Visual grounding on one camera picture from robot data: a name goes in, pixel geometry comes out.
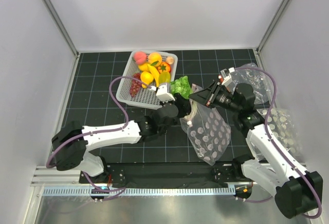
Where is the red orange tomato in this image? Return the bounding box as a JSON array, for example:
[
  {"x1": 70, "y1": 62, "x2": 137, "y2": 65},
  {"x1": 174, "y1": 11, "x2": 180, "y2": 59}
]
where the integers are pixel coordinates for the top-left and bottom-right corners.
[{"x1": 157, "y1": 62, "x2": 171, "y2": 73}]

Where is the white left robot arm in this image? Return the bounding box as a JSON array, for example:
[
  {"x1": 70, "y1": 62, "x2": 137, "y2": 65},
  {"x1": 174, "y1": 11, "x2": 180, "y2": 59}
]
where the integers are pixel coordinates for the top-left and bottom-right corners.
[{"x1": 46, "y1": 94, "x2": 191, "y2": 183}]

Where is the white perforated plastic basket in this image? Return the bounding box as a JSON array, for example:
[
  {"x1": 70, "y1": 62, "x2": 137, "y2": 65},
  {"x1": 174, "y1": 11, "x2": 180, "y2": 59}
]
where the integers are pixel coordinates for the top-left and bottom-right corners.
[{"x1": 116, "y1": 50, "x2": 178, "y2": 109}]

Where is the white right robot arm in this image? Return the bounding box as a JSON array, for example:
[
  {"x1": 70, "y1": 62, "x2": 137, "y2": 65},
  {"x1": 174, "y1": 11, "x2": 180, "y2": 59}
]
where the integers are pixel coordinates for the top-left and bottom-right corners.
[{"x1": 189, "y1": 82, "x2": 323, "y2": 219}]

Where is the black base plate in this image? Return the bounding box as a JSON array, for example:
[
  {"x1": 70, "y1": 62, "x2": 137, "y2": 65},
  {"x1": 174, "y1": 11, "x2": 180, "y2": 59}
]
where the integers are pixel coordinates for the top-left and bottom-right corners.
[{"x1": 79, "y1": 161, "x2": 260, "y2": 186}]

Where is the yellow banana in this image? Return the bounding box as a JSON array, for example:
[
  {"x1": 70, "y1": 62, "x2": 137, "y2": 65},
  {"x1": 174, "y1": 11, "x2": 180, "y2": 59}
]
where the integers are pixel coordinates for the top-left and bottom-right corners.
[{"x1": 147, "y1": 64, "x2": 159, "y2": 87}]

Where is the green lettuce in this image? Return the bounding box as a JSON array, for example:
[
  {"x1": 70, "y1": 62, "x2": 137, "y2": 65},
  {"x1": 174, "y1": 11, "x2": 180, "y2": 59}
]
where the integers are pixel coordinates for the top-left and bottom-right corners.
[{"x1": 170, "y1": 76, "x2": 193, "y2": 100}]

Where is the pink peach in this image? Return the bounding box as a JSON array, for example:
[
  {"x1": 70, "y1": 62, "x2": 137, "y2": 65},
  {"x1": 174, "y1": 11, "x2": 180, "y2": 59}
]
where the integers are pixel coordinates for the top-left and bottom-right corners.
[{"x1": 133, "y1": 51, "x2": 148, "y2": 65}]

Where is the orange zipper clear bag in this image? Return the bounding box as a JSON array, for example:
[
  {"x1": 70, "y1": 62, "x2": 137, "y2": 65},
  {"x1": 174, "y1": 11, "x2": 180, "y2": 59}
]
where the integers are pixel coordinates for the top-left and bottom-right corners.
[{"x1": 231, "y1": 63, "x2": 273, "y2": 106}]

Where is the orange yellow peach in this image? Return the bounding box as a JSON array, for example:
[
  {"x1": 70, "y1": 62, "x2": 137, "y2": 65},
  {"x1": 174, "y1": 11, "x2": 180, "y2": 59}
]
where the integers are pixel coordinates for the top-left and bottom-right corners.
[{"x1": 148, "y1": 52, "x2": 162, "y2": 67}]

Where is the yellow mango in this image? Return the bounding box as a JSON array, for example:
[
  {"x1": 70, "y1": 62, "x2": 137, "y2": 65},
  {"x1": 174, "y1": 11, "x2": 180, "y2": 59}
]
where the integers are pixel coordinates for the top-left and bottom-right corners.
[{"x1": 138, "y1": 63, "x2": 149, "y2": 72}]

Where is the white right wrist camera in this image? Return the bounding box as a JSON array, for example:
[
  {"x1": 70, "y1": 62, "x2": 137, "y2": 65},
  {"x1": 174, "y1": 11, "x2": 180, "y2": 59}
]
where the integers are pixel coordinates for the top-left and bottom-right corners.
[{"x1": 218, "y1": 67, "x2": 235, "y2": 91}]

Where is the silver dotted clear bag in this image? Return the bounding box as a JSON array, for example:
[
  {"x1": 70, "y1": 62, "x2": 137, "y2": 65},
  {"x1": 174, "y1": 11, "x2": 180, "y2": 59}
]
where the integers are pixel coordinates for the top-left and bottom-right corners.
[{"x1": 267, "y1": 108, "x2": 303, "y2": 162}]

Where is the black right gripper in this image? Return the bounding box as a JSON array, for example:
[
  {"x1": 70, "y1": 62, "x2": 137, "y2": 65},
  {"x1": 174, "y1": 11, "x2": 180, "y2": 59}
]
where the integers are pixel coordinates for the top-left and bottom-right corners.
[{"x1": 189, "y1": 80, "x2": 241, "y2": 114}]

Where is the red grape bunch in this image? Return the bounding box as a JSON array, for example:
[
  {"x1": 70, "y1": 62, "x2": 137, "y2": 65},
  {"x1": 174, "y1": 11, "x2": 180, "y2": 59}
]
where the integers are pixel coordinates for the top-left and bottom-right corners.
[{"x1": 130, "y1": 73, "x2": 141, "y2": 98}]

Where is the pink dotted zip bag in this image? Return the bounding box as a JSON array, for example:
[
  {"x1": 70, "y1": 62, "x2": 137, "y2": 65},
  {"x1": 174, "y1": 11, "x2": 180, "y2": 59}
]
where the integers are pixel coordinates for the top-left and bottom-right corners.
[{"x1": 180, "y1": 99, "x2": 231, "y2": 165}]

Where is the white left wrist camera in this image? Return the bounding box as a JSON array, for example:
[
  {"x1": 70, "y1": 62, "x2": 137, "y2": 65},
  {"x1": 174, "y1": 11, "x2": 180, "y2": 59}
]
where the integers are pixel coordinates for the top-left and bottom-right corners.
[{"x1": 149, "y1": 83, "x2": 175, "y2": 103}]

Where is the beige garlic bulb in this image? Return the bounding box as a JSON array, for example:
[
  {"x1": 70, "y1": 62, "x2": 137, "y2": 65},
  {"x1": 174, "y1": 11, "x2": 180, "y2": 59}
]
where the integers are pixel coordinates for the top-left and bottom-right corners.
[{"x1": 166, "y1": 56, "x2": 175, "y2": 65}]

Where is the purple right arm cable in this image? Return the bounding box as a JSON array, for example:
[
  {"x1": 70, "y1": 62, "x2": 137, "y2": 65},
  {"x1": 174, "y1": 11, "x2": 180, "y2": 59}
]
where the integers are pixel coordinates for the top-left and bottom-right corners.
[{"x1": 231, "y1": 66, "x2": 323, "y2": 218}]

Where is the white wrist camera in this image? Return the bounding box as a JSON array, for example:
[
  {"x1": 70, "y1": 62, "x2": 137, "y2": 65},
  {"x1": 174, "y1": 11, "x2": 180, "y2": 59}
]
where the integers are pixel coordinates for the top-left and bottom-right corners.
[
  {"x1": 149, "y1": 83, "x2": 175, "y2": 103},
  {"x1": 218, "y1": 67, "x2": 235, "y2": 91}
]

